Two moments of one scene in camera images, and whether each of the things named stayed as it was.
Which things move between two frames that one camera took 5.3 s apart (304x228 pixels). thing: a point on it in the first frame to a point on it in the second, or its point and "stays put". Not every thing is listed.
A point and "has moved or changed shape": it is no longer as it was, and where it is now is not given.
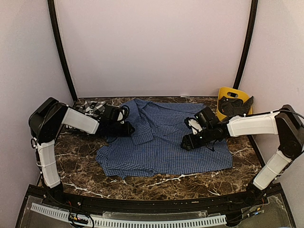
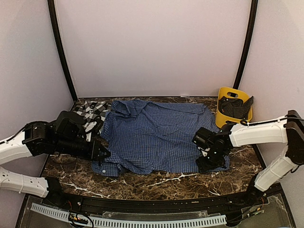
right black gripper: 191,143 to 203,166
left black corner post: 53,19 stays put
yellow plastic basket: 231,92 stays put
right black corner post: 247,44 stays put
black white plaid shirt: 92,109 stays put
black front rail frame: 148,204 stays put
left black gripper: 128,130 to 96,145
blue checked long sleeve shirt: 154,148 has moved or changed shape
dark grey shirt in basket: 234,107 stays put
